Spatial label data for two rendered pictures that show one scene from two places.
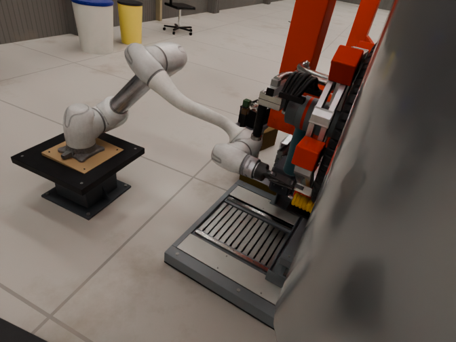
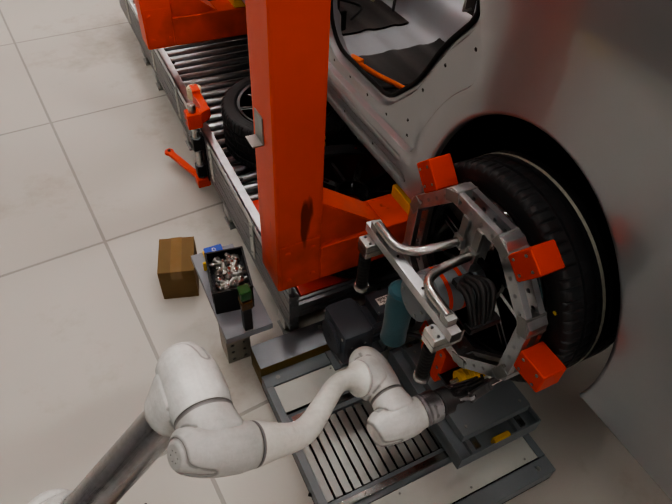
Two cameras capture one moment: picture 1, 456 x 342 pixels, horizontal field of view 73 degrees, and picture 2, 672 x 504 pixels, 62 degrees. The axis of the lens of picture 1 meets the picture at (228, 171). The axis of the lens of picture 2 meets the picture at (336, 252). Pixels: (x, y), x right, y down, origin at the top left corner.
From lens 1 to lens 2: 1.30 m
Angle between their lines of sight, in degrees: 42
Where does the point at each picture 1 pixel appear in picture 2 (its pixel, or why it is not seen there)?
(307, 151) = (556, 374)
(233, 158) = (418, 423)
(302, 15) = (292, 139)
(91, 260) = not seen: outside the picture
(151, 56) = (232, 430)
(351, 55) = (551, 255)
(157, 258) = not seen: outside the picture
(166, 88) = (290, 444)
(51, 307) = not seen: outside the picture
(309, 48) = (315, 173)
